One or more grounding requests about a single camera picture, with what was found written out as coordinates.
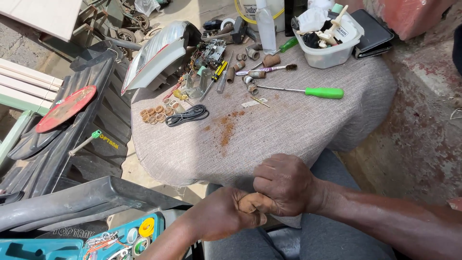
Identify green white tape roll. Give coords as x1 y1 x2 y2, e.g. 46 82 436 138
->
131 236 151 258

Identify scatter of rusty fittings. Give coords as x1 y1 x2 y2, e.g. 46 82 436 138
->
226 43 282 96

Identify thin brass pin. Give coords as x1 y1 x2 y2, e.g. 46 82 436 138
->
250 96 271 108

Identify white flat board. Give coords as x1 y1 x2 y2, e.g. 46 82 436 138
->
0 0 84 42

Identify clear plastic bag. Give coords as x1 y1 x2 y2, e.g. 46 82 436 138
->
134 0 161 17

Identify grey woven table cloth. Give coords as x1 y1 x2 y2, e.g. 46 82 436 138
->
131 32 398 229

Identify yellow tape roll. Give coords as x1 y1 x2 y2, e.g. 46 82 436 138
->
138 217 155 238

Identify car tail light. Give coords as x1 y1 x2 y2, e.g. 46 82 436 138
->
121 20 203 95

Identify teal tool case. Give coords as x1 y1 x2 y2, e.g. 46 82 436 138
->
0 212 166 260

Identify metal rod with green cap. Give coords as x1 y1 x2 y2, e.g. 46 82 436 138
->
68 130 103 157

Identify heap of screws and bits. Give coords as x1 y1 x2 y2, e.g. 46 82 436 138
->
83 231 131 260

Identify pale green metal frame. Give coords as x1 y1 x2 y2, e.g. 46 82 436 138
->
0 93 52 165

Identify curved black plastic piece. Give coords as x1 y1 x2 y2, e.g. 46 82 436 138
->
0 175 193 233

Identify bent metal bracket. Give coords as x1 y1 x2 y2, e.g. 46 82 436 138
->
182 67 213 100

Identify stack of white wooden boards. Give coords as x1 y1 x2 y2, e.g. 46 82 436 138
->
0 58 64 110

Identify person's left hand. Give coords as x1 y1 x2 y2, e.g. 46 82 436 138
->
191 187 268 242

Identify green wheeled cart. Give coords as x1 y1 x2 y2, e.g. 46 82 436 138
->
71 0 151 60

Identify cream plastic valve part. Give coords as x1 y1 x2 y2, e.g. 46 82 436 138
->
315 5 349 49

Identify long green-handled screwdriver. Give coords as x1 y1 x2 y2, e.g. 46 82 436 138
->
256 85 344 99

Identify black hammer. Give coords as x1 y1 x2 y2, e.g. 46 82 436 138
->
201 16 250 45

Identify electronic circuit board assembly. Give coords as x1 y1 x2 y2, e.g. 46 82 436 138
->
187 39 227 74

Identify rusty brown pipe piece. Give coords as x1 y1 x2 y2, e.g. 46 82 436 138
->
238 194 272 214

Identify small white metal plate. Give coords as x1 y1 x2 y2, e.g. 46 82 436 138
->
241 97 269 108

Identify red round disc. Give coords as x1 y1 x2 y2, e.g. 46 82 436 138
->
35 85 97 134

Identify clear plastic bottle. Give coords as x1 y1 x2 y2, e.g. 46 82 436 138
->
255 0 277 55

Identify white plastic bucket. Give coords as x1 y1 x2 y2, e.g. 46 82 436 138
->
235 0 286 33

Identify crumpled white plastic bag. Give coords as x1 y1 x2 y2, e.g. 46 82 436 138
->
297 6 330 34

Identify coiled black cable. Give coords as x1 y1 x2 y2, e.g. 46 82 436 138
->
165 104 210 128

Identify black plastic tank panel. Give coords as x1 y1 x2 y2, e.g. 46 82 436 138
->
0 40 133 197

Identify grey-handled screwdriver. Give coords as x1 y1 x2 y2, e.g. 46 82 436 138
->
216 51 234 94

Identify purple white toothbrush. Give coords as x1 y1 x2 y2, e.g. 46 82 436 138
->
235 64 298 76

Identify yellow black screwdriver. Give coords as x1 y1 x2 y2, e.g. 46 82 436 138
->
199 60 229 102

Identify clear plastic container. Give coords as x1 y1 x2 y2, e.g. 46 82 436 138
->
292 10 365 69

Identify short green-handled screwdriver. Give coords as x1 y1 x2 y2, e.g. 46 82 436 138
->
249 36 299 71

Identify black wallet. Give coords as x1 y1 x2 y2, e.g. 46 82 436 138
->
349 9 395 60

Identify person's right hand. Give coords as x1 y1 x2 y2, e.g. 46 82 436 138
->
252 153 322 217

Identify cluster of rusty rings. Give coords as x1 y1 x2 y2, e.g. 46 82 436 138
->
140 97 185 125

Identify person's grey trousers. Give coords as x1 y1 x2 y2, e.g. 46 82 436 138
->
203 148 398 260

